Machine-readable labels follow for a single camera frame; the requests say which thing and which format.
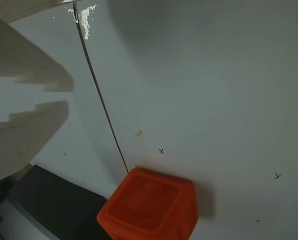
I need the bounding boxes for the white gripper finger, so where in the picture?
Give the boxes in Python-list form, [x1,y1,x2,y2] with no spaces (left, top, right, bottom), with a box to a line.
[0,9,75,92]
[0,100,70,187]

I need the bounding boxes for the orange cube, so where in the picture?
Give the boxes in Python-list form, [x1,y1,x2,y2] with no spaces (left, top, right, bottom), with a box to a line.
[96,166,200,240]

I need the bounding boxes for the dark brown open box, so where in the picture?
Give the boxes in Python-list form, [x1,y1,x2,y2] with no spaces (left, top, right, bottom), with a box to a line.
[0,164,110,240]

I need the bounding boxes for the white paper sheet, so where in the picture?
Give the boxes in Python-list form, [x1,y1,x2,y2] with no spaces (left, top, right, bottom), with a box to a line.
[0,2,130,191]

